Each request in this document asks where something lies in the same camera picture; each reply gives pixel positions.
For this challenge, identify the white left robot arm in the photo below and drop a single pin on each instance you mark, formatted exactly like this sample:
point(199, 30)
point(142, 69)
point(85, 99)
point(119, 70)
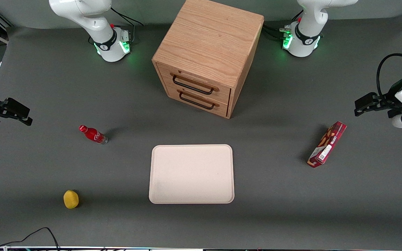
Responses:
point(305, 38)

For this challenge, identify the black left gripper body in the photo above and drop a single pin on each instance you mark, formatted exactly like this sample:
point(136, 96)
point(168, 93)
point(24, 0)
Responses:
point(390, 98)

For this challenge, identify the red snack box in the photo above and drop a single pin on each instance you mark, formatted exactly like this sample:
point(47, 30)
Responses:
point(327, 144)

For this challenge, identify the wooden two-drawer cabinet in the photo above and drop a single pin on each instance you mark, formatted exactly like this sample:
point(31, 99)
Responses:
point(208, 45)

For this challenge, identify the yellow toy lemon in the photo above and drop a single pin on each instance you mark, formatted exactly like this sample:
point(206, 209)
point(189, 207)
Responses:
point(71, 199)

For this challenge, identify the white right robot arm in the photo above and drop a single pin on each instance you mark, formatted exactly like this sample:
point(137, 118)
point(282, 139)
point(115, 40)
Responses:
point(106, 38)

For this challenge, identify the cream plastic tray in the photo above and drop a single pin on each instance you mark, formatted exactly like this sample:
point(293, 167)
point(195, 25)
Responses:
point(191, 174)

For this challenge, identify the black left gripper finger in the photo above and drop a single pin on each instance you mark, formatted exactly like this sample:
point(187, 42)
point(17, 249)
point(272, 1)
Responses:
point(363, 111)
point(368, 99)

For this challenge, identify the red coke bottle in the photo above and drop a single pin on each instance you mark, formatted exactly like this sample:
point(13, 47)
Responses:
point(94, 135)

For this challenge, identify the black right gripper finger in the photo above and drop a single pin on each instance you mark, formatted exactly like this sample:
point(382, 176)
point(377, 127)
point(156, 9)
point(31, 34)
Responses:
point(15, 107)
point(23, 120)

